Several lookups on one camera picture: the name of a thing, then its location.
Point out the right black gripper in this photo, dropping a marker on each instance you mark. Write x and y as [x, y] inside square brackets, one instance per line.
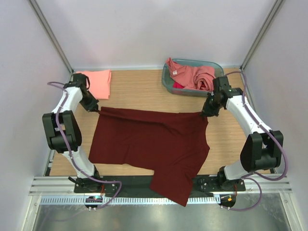
[207, 111]

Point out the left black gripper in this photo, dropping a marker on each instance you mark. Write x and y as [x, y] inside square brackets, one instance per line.
[93, 107]

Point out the dark red t shirt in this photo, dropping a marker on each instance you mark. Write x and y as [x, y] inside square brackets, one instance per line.
[173, 145]

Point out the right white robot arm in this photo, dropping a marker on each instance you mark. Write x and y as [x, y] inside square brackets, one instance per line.
[263, 146]

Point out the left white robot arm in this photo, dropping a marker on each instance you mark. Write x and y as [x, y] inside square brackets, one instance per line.
[64, 136]

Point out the folded salmon pink t shirt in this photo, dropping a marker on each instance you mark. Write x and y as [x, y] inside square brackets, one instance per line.
[99, 85]

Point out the crumpled pink t shirt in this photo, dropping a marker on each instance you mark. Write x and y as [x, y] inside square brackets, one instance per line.
[192, 77]

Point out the bright red t shirt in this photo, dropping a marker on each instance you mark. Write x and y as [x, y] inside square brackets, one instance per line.
[177, 85]

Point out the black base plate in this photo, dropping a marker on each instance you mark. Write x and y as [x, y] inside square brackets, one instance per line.
[203, 185]

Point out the aluminium front rail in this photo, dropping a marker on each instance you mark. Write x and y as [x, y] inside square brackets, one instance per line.
[53, 185]

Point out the white slotted cable duct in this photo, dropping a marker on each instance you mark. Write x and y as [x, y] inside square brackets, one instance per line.
[92, 200]

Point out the left aluminium corner post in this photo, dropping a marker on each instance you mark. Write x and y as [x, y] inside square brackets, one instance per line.
[48, 30]

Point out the aluminium corner post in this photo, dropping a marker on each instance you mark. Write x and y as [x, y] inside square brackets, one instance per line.
[48, 30]
[262, 32]

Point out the right aluminium corner post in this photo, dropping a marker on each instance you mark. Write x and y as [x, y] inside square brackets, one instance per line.
[262, 32]

